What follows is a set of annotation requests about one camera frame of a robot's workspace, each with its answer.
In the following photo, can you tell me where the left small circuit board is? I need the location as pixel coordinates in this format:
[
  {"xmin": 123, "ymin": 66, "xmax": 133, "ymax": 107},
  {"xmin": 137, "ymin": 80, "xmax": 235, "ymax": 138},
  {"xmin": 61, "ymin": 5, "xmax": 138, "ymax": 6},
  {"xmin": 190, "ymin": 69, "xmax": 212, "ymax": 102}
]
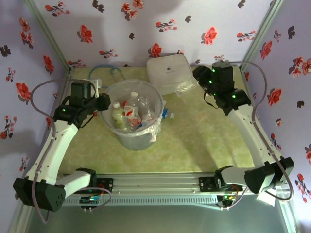
[{"xmin": 79, "ymin": 197, "xmax": 102, "ymax": 204}]

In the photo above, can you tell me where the pale green drink bottle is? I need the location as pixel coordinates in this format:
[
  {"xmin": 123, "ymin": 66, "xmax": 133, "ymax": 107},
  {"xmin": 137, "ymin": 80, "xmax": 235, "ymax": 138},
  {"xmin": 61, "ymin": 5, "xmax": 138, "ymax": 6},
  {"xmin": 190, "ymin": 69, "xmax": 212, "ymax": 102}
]
[{"xmin": 111, "ymin": 101, "xmax": 128, "ymax": 131}]

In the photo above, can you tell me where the aluminium frame post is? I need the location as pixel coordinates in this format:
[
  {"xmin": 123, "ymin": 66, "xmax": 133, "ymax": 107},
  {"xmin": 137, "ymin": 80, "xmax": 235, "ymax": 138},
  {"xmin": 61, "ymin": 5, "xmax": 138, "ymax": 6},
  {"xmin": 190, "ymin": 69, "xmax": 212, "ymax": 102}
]
[
  {"xmin": 23, "ymin": 0, "xmax": 72, "ymax": 73},
  {"xmin": 239, "ymin": 0, "xmax": 285, "ymax": 73}
]

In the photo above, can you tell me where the blue rubber tube loop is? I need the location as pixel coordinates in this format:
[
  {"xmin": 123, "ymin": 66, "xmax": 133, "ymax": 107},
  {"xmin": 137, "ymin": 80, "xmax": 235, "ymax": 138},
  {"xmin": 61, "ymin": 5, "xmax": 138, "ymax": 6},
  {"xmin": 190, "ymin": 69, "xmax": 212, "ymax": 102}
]
[{"xmin": 88, "ymin": 64, "xmax": 127, "ymax": 84}]

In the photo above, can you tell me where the small circuit board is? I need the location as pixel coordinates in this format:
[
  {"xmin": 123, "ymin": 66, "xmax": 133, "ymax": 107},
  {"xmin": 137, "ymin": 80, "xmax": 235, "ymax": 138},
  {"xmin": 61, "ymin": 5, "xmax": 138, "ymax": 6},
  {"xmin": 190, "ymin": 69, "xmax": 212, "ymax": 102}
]
[
  {"xmin": 79, "ymin": 197, "xmax": 102, "ymax": 204},
  {"xmin": 217, "ymin": 194, "xmax": 238, "ymax": 202}
]

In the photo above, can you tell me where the aluminium table side rail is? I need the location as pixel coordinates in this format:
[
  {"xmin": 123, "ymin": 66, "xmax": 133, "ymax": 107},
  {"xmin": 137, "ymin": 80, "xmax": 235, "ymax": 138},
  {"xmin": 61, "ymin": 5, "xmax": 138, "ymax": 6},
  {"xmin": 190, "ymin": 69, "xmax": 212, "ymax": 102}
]
[
  {"xmin": 58, "ymin": 69, "xmax": 75, "ymax": 98},
  {"xmin": 239, "ymin": 67, "xmax": 286, "ymax": 175}
]

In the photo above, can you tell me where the white cap blue label bottle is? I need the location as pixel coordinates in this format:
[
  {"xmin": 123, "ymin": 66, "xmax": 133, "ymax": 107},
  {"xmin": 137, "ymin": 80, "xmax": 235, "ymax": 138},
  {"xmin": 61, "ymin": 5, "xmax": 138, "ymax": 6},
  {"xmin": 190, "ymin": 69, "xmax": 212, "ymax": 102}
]
[{"xmin": 161, "ymin": 106, "xmax": 176, "ymax": 120}]

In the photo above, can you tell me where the red white label clear bottle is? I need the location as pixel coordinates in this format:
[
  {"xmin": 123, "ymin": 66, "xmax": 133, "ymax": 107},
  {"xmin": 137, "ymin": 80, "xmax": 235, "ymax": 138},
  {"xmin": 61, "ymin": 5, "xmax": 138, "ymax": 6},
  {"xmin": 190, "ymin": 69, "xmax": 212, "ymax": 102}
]
[{"xmin": 123, "ymin": 91, "xmax": 140, "ymax": 117}]

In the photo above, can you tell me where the grey slotted cable duct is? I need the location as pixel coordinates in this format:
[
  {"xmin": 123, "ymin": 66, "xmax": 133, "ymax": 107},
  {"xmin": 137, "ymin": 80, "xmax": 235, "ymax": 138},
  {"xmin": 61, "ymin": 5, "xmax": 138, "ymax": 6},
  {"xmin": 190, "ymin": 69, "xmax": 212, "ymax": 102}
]
[{"xmin": 65, "ymin": 196, "xmax": 218, "ymax": 206}]

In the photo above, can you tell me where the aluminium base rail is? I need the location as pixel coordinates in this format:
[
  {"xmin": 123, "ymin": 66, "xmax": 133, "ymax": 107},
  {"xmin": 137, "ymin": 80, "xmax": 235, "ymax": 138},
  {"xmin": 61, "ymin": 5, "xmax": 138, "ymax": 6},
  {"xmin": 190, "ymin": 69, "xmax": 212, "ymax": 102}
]
[{"xmin": 23, "ymin": 172, "xmax": 291, "ymax": 199}]

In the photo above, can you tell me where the right grey arm cable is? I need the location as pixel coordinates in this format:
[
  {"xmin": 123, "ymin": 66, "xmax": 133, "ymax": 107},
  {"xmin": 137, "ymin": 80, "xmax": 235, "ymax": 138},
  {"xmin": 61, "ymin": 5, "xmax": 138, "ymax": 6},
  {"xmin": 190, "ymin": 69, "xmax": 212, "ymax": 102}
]
[{"xmin": 218, "ymin": 60, "xmax": 294, "ymax": 212}]

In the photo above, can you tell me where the clear plastic bin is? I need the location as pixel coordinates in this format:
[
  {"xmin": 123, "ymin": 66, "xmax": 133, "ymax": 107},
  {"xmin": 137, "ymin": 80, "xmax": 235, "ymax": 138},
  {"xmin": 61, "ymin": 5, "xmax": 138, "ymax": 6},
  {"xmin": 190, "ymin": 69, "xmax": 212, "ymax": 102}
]
[{"xmin": 100, "ymin": 80, "xmax": 164, "ymax": 151}]

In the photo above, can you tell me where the clear plastic piece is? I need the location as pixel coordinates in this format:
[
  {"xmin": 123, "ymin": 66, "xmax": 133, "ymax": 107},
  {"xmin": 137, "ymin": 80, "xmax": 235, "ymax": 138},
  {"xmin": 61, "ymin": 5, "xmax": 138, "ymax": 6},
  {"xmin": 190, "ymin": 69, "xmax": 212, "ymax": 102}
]
[{"xmin": 175, "ymin": 77, "xmax": 196, "ymax": 98}]

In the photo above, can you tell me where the clear plastic bin liner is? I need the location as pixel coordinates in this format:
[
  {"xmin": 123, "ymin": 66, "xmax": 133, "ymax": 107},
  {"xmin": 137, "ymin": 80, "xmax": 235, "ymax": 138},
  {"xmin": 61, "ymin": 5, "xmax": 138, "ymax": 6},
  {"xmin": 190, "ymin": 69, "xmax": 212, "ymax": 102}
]
[{"xmin": 101, "ymin": 81, "xmax": 168, "ymax": 143}]

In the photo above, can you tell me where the white tag label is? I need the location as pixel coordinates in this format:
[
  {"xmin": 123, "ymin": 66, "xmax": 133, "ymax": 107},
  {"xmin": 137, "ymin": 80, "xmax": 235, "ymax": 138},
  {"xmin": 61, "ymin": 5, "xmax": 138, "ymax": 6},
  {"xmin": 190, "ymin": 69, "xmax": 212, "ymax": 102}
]
[{"xmin": 257, "ymin": 186, "xmax": 277, "ymax": 207}]

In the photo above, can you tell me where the white square zip case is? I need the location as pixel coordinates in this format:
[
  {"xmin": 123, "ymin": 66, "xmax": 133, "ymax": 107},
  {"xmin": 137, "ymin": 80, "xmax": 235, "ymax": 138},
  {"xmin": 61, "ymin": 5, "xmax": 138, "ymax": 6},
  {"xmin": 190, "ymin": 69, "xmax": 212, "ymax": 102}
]
[{"xmin": 146, "ymin": 53, "xmax": 195, "ymax": 96}]

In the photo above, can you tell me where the right small circuit board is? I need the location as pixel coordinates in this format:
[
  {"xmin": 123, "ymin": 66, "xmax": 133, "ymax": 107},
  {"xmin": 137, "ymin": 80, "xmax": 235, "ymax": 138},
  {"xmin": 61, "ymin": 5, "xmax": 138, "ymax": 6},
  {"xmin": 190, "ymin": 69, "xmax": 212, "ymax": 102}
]
[{"xmin": 217, "ymin": 194, "xmax": 238, "ymax": 202}]

